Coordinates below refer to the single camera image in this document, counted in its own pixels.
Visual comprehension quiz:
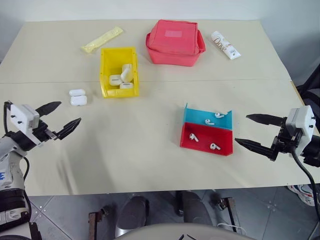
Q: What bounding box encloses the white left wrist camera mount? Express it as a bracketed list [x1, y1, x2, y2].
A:
[8, 103, 45, 148]

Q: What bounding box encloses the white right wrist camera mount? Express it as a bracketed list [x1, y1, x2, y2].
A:
[285, 104, 316, 158]

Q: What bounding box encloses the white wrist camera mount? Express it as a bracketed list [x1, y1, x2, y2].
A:
[8, 103, 45, 148]
[285, 104, 316, 158]

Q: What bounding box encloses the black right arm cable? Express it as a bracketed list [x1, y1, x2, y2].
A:
[289, 134, 316, 240]

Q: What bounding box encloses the dark chair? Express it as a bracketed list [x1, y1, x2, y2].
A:
[296, 59, 320, 113]

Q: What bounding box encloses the beige rounded robot body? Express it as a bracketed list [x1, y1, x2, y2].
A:
[112, 222, 283, 240]

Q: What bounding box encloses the rusty metal stand foot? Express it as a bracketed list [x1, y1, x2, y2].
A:
[87, 211, 105, 240]
[216, 196, 238, 233]

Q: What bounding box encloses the blue plastic tray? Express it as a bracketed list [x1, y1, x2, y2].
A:
[183, 101, 234, 131]

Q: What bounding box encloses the red fabric pouch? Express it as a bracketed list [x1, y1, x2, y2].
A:
[145, 19, 207, 68]

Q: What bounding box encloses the red plastic tray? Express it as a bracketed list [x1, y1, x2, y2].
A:
[179, 121, 235, 156]

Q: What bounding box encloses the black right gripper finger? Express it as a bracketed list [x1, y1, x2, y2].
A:
[245, 113, 288, 127]
[234, 138, 273, 158]

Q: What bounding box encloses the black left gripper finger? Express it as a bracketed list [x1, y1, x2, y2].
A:
[34, 101, 62, 117]
[54, 117, 82, 141]

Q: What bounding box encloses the white Dove tube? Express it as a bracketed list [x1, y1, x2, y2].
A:
[210, 30, 242, 60]

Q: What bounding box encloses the dark rounded shape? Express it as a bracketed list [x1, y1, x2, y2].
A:
[176, 190, 218, 226]
[117, 195, 151, 232]

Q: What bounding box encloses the white sneaker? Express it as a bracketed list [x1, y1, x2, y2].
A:
[286, 184, 316, 207]

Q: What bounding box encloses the yellow plastic packet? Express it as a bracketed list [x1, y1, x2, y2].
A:
[80, 26, 124, 54]

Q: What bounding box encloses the yellow plastic bin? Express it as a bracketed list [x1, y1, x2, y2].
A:
[99, 46, 141, 99]

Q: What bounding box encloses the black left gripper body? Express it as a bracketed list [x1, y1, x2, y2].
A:
[31, 119, 60, 144]

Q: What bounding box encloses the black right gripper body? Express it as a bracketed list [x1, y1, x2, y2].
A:
[269, 117, 305, 162]

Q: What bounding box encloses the white earbud case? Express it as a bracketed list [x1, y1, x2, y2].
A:
[68, 89, 88, 108]

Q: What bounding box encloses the white floor cable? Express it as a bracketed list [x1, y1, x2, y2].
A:
[216, 221, 246, 235]

